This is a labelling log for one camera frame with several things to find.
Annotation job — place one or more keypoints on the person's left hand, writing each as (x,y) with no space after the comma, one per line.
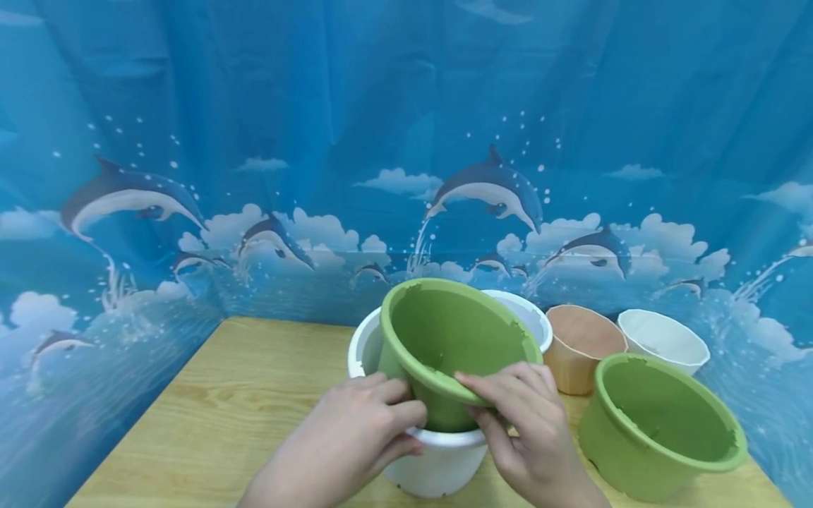
(330,444)

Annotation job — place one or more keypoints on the person's right hand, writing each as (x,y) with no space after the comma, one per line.
(540,444)

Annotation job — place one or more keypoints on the person's right index finger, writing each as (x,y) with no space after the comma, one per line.
(483,386)

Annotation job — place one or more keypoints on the person's right fingers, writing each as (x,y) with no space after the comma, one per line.
(530,379)

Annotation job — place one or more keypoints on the person's left index finger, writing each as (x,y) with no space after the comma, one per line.
(401,415)

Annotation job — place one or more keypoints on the person's left thumb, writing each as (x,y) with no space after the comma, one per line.
(401,447)

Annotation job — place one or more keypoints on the person's left middle finger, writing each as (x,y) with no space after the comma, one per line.
(381,386)

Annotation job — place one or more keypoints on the person's right thumb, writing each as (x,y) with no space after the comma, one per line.
(492,441)

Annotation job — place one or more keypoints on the large white round flower pot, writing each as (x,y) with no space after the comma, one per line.
(438,466)

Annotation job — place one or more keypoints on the green round plastic flower pot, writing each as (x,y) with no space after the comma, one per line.
(660,423)
(444,331)

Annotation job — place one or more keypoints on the orange faceted plastic pot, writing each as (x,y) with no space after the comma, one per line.
(581,346)

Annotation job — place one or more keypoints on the small white faceted pot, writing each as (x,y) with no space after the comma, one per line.
(667,342)

